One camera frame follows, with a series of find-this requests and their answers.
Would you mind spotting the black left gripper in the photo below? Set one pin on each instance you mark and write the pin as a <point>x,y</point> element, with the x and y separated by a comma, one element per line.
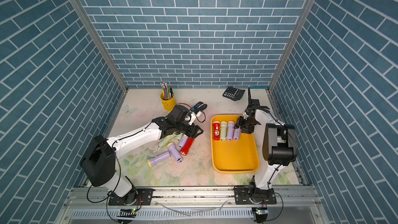
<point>193,130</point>

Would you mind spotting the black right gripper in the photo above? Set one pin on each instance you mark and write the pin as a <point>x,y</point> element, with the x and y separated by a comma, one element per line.
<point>240,123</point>

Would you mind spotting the purple flashlight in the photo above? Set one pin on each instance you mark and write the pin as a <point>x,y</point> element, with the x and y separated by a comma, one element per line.
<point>230,130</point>
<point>174,152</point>
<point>183,141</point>
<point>236,134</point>
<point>159,158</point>

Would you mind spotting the green flashlight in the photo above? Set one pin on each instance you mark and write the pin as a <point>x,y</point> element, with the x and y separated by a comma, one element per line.
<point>178,136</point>
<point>223,130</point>
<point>165,140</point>

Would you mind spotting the red flashlight with white logo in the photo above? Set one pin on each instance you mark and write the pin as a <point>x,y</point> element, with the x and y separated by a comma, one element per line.
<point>216,130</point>

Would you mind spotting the yellow plastic storage tray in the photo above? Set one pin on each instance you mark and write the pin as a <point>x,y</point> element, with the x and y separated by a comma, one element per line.
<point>239,156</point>

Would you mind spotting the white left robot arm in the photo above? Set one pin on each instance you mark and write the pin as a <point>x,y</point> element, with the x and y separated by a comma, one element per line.
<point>102,155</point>

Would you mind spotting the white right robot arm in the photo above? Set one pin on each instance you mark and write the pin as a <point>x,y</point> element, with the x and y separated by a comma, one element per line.
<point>279,147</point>

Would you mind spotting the yellow pen holder cup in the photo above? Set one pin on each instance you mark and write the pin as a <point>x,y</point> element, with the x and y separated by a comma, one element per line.
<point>168,104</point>

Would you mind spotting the blue black stapler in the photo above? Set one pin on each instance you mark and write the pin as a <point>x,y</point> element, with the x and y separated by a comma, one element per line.
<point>199,107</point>

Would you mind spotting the pens in cup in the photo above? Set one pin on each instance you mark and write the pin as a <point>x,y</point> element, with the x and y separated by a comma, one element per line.
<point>166,91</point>

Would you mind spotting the black desk calculator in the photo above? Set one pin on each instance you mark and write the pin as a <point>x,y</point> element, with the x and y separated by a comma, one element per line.
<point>233,94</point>

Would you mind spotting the red flashlight centre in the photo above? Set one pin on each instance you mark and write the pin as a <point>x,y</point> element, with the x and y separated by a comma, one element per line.
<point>185,150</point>

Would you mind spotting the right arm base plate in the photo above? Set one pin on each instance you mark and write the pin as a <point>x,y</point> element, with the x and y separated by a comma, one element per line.
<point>255,195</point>

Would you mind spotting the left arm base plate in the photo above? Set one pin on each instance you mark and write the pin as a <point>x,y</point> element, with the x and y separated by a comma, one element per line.
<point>135,197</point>

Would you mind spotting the aluminium front rail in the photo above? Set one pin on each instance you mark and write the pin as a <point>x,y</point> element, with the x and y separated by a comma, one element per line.
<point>203,205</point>

